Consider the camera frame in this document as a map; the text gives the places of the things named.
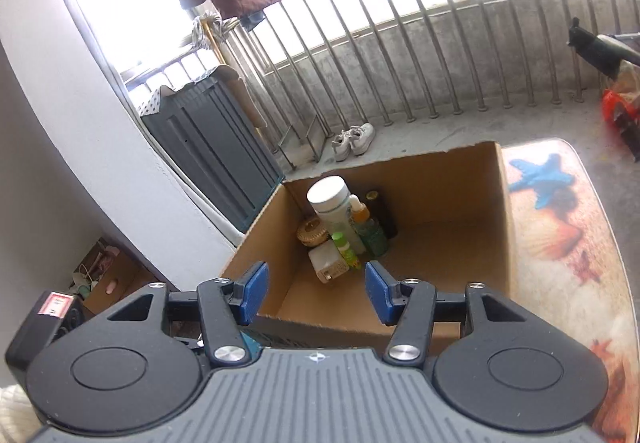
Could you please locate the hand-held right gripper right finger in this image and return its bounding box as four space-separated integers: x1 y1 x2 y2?
365 261 529 367

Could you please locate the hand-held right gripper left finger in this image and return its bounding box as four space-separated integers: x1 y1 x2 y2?
106 261 269 368

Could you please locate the green dropper bottle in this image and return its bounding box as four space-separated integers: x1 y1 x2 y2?
349 194 390 259

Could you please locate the small green-capped bottle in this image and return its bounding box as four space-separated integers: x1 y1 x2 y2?
331 232 362 270

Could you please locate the white cube container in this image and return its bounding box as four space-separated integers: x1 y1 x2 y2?
308 240 351 284

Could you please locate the dark bottle gold cap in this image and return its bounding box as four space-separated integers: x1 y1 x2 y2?
365 190 399 240

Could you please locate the brown cardboard box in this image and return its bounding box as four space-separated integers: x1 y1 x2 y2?
220 140 517 346

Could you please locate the gold-lid dark jar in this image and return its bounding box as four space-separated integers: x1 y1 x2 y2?
296 218 330 247

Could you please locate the white-capped supplement bottle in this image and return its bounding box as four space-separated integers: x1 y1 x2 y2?
306 176 367 256

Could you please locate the white rolled tube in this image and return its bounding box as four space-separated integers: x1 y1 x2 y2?
207 203 246 249

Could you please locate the small cluttered cardboard box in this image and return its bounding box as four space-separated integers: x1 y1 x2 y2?
72 237 163 315

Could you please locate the white sneaker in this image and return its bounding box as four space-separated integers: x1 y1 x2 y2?
331 128 357 162
350 123 377 156

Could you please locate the grey slatted cabinet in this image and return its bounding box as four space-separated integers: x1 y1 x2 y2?
139 73 287 235

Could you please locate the seashell printed table mat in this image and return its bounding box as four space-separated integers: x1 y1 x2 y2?
500 138 640 443

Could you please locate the brown cardboard sheet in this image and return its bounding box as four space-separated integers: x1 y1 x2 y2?
217 64 268 129

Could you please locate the metal balcony railing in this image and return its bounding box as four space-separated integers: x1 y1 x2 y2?
120 0 640 159

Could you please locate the dotted white paper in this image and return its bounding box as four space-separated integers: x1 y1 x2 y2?
139 86 167 117

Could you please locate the blue hanging garment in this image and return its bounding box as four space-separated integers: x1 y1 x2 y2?
239 8 266 31

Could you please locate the red bag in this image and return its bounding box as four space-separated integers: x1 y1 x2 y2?
601 90 640 146

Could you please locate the metal wire rack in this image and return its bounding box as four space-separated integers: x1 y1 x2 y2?
272 114 332 170

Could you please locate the rope mop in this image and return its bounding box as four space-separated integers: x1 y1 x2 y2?
191 9 236 66

